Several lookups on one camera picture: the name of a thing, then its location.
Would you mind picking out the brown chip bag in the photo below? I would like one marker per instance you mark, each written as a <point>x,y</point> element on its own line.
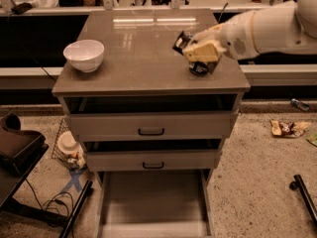
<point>288,129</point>

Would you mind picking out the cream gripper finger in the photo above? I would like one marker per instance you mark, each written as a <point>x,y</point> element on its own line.
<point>212,33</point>
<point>203,51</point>

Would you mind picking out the small blue can on floor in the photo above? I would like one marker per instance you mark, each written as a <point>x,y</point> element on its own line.
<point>299,104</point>

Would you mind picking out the wire basket with items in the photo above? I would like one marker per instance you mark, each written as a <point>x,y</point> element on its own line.
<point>66,150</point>

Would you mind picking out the blue tape cross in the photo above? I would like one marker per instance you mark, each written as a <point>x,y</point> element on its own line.
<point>74,180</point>

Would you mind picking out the white ceramic bowl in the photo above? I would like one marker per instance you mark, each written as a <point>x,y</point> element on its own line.
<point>84,55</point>

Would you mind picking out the middle grey drawer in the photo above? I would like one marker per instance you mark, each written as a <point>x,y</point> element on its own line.
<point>153,155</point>

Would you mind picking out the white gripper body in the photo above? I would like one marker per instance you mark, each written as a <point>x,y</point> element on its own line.
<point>235,39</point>

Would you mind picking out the blue soda can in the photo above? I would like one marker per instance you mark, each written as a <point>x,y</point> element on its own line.
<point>202,68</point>

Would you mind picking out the green packet on floor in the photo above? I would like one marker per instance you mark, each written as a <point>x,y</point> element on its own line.
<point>312,139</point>

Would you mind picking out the black base leg left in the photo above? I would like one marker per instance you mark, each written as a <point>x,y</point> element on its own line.
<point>87,189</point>

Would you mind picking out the bottom grey drawer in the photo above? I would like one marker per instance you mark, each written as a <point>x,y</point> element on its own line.
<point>161,204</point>

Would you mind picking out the black wheeled base leg right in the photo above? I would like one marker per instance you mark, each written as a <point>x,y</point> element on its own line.
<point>298,183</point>

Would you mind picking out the top grey drawer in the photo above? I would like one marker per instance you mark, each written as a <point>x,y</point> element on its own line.
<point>132,118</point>

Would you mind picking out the black rxbar chocolate bar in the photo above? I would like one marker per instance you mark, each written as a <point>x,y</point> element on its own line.
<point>181,42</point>

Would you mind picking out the grey drawer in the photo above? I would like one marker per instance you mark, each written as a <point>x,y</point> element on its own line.
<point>153,155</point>
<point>161,204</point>
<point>132,118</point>

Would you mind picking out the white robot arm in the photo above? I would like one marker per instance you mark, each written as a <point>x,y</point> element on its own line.
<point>289,28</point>

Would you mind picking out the grey drawer cabinet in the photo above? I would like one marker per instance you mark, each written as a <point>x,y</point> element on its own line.
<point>139,61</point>

